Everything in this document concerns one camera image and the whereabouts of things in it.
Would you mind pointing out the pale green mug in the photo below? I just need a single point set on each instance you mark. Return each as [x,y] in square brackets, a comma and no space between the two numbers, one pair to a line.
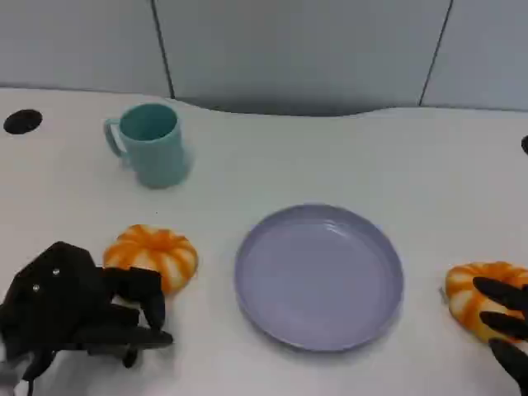
[158,156]

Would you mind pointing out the lilac plate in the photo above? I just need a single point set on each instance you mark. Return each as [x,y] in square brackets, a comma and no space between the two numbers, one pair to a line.
[317,278]

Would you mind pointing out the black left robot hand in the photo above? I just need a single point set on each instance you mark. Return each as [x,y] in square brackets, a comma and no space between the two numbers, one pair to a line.
[62,297]

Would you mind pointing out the orange white toy bread roll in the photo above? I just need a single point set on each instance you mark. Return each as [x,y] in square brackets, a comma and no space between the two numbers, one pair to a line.
[464,288]
[154,249]

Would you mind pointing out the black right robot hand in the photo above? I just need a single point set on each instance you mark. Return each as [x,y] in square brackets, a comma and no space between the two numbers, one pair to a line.
[505,295]

